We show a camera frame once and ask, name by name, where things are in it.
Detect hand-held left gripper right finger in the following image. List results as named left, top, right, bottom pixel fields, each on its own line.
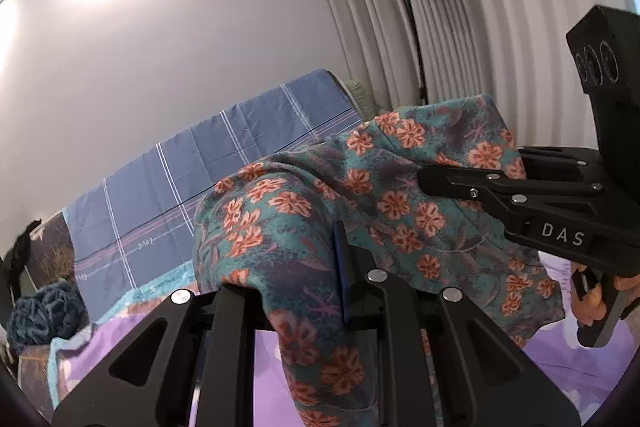
left=332, top=222, right=582, bottom=427

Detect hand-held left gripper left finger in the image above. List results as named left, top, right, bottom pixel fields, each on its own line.
left=52, top=284, right=273, bottom=427

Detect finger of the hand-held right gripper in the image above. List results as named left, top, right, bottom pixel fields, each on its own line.
left=416, top=163, right=532, bottom=208

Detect teal floral garment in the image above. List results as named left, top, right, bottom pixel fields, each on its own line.
left=192, top=93, right=566, bottom=427

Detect person's right hand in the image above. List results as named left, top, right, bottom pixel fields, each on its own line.
left=571, top=273, right=640, bottom=327

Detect beige curtains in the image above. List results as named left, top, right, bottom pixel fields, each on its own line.
left=295, top=0, right=640, bottom=168

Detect blue plaid sheet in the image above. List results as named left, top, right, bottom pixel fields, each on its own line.
left=62, top=68, right=366, bottom=324

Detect purple floral bedsheet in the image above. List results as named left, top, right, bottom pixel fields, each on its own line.
left=50, top=252, right=640, bottom=427

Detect blue fuzzy blanket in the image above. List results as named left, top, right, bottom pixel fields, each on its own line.
left=7, top=281, right=92, bottom=356

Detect brown grass-print cloth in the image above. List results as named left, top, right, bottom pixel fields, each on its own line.
left=17, top=212, right=77, bottom=418

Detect black cloth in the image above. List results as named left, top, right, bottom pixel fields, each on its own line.
left=0, top=218, right=44, bottom=305

